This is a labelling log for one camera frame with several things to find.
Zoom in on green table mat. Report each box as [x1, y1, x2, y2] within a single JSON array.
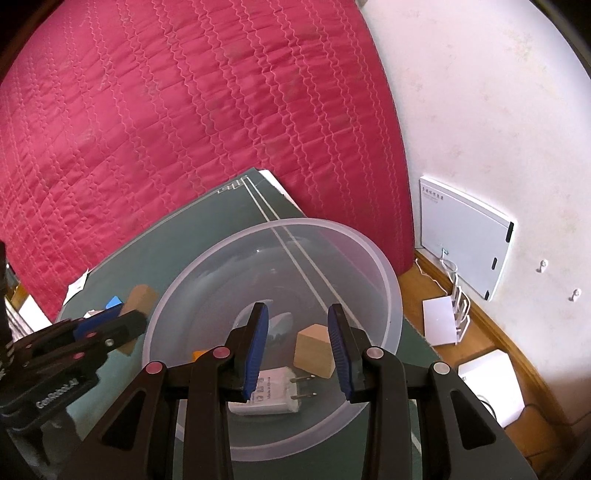
[[60, 169, 436, 479]]

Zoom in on pale green wedge block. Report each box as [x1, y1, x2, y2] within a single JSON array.
[[120, 284, 158, 317]]

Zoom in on white USB power adapter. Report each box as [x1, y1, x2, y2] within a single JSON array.
[[228, 367, 317, 416]]

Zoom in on white wall panel box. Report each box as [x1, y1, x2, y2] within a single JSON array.
[[419, 175, 515, 301]]

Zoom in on white paper label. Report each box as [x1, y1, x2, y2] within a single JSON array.
[[62, 269, 89, 306]]

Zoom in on red quilted bedspread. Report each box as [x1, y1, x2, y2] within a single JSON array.
[[1, 1, 414, 318]]

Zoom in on white box on floor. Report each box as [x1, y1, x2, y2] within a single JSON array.
[[458, 349, 525, 428]]

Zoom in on blue foam block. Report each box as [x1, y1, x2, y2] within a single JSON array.
[[105, 296, 123, 309]]

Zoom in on white router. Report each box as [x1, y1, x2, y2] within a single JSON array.
[[423, 272, 471, 346]]

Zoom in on beige wooden block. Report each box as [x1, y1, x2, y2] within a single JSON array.
[[294, 324, 335, 379]]

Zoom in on clear plastic bowl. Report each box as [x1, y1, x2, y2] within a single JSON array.
[[142, 218, 403, 462]]

